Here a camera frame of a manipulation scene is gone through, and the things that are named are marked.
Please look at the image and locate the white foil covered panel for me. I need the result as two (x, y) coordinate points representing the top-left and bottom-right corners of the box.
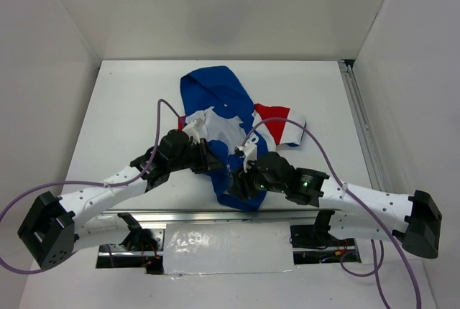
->
(163, 222), (295, 275)

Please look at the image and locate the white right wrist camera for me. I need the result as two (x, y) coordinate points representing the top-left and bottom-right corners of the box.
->
(235, 141), (257, 172)

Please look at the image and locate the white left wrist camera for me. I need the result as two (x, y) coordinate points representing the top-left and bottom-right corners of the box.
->
(182, 119), (205, 143)

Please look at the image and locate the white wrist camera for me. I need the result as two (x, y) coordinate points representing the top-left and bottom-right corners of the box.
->
(235, 141), (257, 172)
(182, 119), (205, 143)

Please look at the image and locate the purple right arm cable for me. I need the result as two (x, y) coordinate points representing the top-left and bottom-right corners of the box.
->
(241, 116), (422, 309)

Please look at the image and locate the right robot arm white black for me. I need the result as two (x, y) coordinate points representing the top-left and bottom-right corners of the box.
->
(229, 147), (442, 259)

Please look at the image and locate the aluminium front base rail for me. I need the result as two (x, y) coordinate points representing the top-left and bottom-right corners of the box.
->
(95, 208), (332, 227)

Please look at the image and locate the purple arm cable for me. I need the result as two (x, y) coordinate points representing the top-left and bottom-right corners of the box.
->
(0, 98), (185, 275)
(241, 116), (422, 309)

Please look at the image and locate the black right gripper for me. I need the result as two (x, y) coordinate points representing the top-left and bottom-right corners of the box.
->
(227, 154), (287, 202)

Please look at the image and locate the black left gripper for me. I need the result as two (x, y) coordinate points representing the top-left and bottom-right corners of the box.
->
(168, 138), (225, 174)

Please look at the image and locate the blue white red jacket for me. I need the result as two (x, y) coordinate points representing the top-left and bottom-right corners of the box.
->
(180, 66), (306, 212)

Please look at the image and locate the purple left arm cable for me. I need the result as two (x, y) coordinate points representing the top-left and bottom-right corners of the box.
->
(0, 98), (185, 275)

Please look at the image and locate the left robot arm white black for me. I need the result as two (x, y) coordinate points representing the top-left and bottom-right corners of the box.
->
(17, 129), (225, 270)

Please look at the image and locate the aluminium side rail frame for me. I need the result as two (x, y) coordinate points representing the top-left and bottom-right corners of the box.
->
(337, 60), (393, 193)

